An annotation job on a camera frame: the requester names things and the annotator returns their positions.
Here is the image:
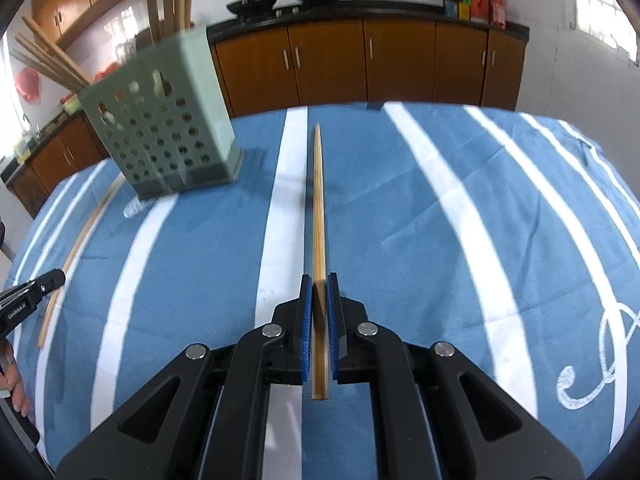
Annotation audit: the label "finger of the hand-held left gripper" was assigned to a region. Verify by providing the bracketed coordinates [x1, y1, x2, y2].
[0, 268, 67, 306]

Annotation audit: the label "green perforated chopstick holder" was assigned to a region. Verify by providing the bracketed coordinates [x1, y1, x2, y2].
[77, 24, 245, 201]

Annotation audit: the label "person's left hand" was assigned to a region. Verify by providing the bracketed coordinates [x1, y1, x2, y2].
[0, 339, 34, 419]

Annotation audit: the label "window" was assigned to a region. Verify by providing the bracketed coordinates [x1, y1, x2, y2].
[570, 0, 640, 67]

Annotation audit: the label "brown side base cabinets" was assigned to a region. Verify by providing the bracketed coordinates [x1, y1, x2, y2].
[5, 114, 110, 217]

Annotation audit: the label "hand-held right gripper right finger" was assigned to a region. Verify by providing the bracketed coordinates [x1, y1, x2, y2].
[326, 271, 586, 480]

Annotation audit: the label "brown wooden base cabinets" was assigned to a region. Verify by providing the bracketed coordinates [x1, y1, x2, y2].
[207, 12, 528, 118]

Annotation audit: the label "gas stove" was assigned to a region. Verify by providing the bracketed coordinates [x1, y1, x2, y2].
[235, 1, 346, 18]

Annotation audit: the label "black kitchen countertop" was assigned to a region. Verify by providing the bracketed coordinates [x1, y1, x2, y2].
[206, 1, 530, 43]

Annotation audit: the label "blue white striped tablecloth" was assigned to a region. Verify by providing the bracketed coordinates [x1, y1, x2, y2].
[7, 101, 640, 480]

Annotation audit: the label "red wall decoration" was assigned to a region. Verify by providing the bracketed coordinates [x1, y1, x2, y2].
[15, 69, 46, 106]

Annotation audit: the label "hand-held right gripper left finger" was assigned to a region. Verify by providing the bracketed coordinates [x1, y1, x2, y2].
[55, 273, 315, 480]

